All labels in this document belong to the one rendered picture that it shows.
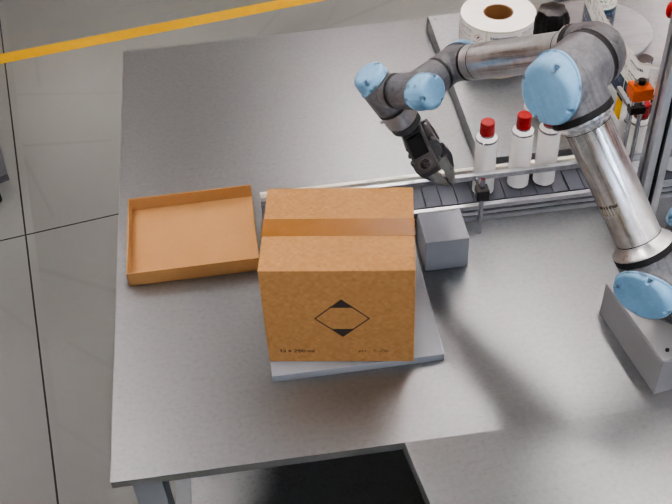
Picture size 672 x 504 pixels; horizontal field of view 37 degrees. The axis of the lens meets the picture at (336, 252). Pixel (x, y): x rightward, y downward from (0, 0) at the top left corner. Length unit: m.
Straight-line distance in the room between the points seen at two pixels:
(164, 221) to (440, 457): 0.93
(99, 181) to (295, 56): 1.25
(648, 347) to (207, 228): 1.05
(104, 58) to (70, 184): 0.85
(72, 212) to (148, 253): 1.48
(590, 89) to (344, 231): 0.54
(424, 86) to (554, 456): 0.77
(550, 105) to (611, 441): 0.67
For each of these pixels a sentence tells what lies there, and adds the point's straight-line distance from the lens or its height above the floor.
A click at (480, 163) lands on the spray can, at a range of 2.37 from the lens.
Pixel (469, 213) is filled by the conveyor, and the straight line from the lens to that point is 2.42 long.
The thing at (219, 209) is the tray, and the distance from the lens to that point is 2.50.
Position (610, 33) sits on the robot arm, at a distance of 1.88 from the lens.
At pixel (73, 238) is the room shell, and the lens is 3.77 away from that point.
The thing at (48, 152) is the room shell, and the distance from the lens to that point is 4.19.
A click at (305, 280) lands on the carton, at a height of 1.09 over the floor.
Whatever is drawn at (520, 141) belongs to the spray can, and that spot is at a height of 1.03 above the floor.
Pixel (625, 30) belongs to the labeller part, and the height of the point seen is 0.89.
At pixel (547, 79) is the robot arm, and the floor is 1.47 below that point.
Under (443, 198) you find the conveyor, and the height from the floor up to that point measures 0.88.
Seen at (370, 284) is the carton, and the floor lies 1.08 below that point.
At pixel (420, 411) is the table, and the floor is 0.83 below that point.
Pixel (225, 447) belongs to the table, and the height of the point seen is 0.83.
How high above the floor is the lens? 2.49
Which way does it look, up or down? 45 degrees down
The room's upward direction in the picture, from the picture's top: 3 degrees counter-clockwise
